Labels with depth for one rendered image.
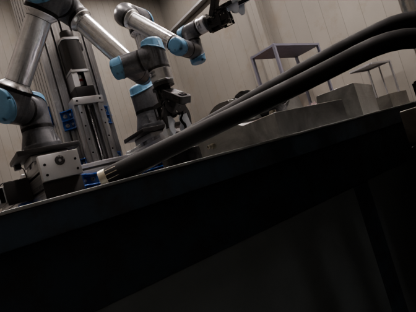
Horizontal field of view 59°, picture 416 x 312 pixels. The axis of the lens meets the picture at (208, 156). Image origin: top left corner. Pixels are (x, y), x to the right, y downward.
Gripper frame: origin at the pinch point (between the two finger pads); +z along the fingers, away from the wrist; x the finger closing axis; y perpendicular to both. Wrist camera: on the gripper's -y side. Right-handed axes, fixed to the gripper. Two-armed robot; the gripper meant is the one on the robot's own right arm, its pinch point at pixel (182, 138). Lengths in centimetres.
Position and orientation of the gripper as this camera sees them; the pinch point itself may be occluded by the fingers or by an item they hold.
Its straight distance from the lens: 121.6
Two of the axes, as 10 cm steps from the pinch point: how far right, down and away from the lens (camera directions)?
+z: 2.8, 9.6, -0.4
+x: -7.7, 2.0, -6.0
